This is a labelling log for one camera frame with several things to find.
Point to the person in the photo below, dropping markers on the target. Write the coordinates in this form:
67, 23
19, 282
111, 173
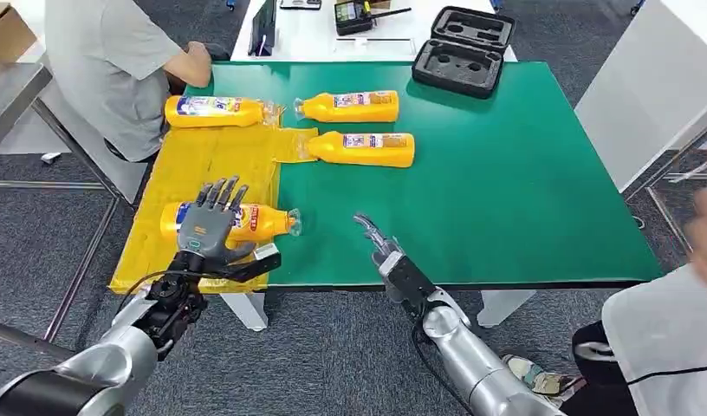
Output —
101, 63
663, 344

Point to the orange drink bottle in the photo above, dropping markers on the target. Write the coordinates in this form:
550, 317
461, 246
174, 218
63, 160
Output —
215, 112
267, 223
365, 150
353, 109

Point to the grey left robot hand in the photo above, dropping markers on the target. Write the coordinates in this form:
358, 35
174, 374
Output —
207, 229

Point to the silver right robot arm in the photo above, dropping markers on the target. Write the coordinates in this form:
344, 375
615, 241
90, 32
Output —
480, 367

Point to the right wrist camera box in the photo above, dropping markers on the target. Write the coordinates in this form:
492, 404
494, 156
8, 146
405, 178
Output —
408, 281

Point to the black tablet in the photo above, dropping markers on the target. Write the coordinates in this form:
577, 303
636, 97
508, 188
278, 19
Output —
263, 26

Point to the yellow sheet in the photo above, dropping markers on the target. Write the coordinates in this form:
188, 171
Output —
215, 166

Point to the brown cardboard box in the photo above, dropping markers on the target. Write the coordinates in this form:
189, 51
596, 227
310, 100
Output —
6, 34

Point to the white table leg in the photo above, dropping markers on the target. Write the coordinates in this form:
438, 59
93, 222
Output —
247, 310
505, 304

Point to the black handheld radio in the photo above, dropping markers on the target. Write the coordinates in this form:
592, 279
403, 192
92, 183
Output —
350, 17

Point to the white side table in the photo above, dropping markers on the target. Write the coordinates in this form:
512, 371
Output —
646, 86

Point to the open black foam case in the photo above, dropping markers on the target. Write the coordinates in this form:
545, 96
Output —
457, 69

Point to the green table mat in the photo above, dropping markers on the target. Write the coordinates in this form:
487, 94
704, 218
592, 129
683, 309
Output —
503, 172

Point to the small white floor scrap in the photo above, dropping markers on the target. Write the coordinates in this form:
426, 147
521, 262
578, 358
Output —
50, 158

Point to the black chair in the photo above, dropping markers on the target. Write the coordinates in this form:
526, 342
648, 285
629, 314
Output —
218, 53

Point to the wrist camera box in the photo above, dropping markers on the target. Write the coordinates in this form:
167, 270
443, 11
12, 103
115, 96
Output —
261, 261
408, 281

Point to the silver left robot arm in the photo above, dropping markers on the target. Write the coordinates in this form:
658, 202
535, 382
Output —
112, 362

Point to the grey metal table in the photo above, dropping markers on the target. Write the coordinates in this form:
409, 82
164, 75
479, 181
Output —
15, 92

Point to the person's hand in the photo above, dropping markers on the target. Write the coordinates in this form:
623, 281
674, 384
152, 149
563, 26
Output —
706, 241

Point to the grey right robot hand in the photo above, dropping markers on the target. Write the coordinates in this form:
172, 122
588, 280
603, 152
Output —
385, 250

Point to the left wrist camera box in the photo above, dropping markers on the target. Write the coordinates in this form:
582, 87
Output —
261, 261

